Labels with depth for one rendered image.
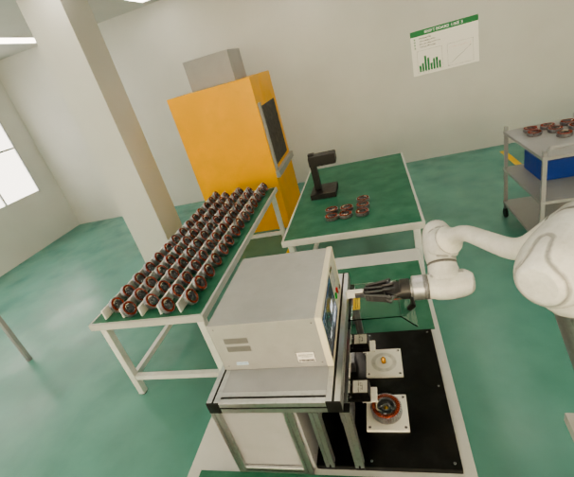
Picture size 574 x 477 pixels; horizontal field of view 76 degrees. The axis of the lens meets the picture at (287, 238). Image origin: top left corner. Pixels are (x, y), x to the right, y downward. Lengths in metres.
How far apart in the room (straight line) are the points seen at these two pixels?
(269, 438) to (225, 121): 3.94
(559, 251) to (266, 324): 0.78
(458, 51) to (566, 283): 5.73
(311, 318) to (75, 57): 4.28
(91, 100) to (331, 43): 3.48
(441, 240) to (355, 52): 5.10
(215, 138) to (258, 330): 3.86
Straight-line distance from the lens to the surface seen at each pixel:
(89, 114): 5.01
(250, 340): 1.25
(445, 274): 1.38
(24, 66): 8.64
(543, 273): 0.82
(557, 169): 3.89
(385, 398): 1.55
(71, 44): 4.95
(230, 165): 4.89
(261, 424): 1.35
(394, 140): 6.46
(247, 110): 4.65
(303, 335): 1.19
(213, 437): 1.73
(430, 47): 6.33
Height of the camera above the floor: 2.02
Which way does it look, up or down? 25 degrees down
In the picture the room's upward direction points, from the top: 16 degrees counter-clockwise
